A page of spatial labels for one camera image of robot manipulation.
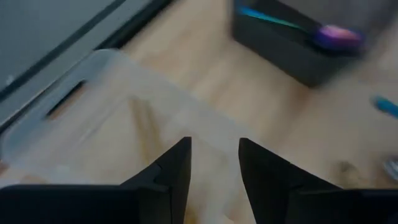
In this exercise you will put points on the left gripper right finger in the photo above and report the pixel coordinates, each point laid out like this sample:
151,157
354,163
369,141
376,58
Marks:
267,180

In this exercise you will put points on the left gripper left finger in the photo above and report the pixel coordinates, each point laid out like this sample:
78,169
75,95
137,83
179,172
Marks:
177,174

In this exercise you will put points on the black table frame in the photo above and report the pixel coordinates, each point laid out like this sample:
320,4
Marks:
133,28

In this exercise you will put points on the clear plastic bin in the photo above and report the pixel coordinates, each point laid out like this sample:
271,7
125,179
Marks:
93,71

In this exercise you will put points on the dark grey plastic bin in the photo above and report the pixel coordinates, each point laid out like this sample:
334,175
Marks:
280,53

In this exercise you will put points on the gold spoon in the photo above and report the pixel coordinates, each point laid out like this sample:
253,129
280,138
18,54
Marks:
144,130

